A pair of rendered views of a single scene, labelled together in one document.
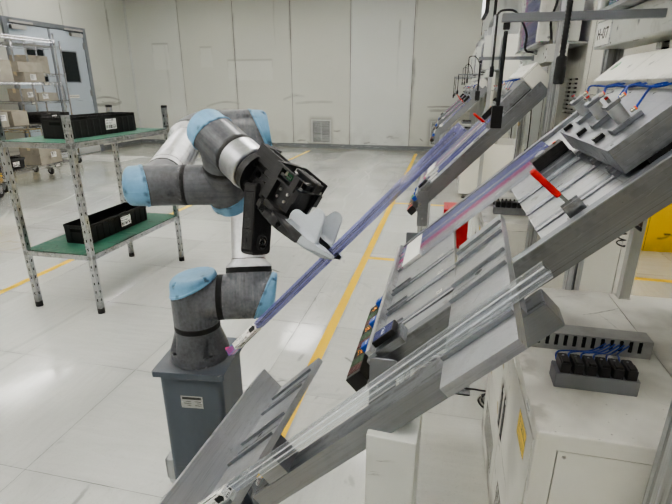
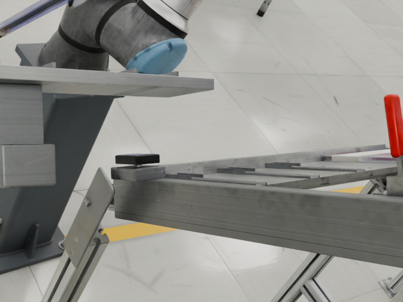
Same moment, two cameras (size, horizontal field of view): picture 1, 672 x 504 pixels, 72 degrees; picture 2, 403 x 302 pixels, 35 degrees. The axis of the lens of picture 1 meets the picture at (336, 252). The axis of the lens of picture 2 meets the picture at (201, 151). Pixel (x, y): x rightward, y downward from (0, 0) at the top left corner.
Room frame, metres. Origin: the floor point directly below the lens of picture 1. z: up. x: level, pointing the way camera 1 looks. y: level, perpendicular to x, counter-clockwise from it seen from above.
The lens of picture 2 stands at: (0.17, -0.45, 1.31)
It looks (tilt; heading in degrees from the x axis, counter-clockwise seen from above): 34 degrees down; 26
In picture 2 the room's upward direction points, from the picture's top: 30 degrees clockwise
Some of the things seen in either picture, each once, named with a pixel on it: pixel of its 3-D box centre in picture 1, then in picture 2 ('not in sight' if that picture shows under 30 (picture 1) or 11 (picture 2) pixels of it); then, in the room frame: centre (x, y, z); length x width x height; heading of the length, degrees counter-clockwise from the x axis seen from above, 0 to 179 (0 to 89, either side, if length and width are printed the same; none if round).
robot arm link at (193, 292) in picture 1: (197, 296); (99, 6); (1.08, 0.35, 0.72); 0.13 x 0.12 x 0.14; 96
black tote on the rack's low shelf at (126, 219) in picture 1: (109, 221); not in sight; (2.87, 1.45, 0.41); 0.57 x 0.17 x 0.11; 167
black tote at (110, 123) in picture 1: (92, 124); not in sight; (2.87, 1.45, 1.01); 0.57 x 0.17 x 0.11; 167
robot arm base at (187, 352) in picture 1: (199, 337); (80, 50); (1.07, 0.36, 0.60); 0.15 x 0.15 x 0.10
